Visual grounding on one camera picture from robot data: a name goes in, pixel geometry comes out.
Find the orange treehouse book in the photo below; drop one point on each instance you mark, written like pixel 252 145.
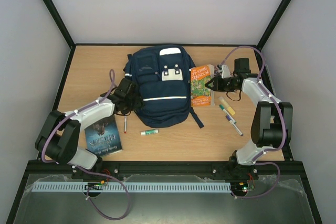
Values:
pixel 200 94

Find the purple capped marker pen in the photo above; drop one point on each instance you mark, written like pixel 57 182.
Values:
pixel 234 125

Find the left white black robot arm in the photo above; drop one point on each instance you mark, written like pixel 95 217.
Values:
pixel 58 139

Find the red marker pen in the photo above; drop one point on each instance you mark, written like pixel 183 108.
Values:
pixel 125 124

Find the yellow highlighter pen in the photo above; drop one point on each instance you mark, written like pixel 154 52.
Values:
pixel 227 106

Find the navy blue student backpack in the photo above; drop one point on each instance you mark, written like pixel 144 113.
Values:
pixel 163 75

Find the green capped marker pen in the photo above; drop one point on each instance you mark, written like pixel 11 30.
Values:
pixel 227 113

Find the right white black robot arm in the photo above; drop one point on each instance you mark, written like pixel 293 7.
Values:
pixel 272 122

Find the light blue slotted cable duct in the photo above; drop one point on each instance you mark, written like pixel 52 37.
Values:
pixel 132 187

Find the black frame post right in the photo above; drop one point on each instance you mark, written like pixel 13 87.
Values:
pixel 273 23

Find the black frame post left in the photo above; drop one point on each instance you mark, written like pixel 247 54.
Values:
pixel 59 22

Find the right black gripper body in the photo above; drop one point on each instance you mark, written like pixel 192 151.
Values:
pixel 219 83

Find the dark Wuthering Heights book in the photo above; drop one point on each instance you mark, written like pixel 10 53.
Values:
pixel 103 137

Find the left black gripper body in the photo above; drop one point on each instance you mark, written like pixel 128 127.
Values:
pixel 133 105

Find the green white glue stick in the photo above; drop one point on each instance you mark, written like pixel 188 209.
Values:
pixel 149 132

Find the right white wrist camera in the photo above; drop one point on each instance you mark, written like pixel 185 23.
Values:
pixel 224 71

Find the black frame post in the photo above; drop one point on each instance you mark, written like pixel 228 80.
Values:
pixel 273 23
pixel 59 22

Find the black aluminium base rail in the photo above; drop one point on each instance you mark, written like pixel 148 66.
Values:
pixel 120 170

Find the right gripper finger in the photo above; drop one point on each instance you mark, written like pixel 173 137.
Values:
pixel 212 82
pixel 212 88

